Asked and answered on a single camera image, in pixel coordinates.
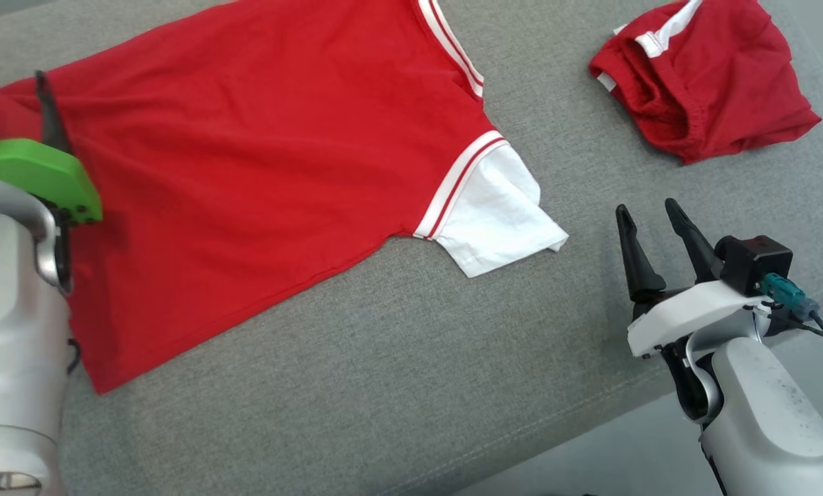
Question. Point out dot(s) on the red shorts with white stripe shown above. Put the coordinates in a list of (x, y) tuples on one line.
[(728, 83)]

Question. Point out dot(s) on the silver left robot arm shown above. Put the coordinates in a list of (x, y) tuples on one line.
[(12, 331)]

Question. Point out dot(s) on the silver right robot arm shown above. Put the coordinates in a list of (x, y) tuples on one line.
[(769, 427)]

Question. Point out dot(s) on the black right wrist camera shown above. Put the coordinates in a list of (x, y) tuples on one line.
[(755, 262)]

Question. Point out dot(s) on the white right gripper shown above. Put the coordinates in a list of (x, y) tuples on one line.
[(693, 313)]

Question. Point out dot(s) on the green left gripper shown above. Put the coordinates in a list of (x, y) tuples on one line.
[(32, 169)]

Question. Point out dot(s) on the red T-shirt with white sleeves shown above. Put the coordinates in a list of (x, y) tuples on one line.
[(246, 138)]

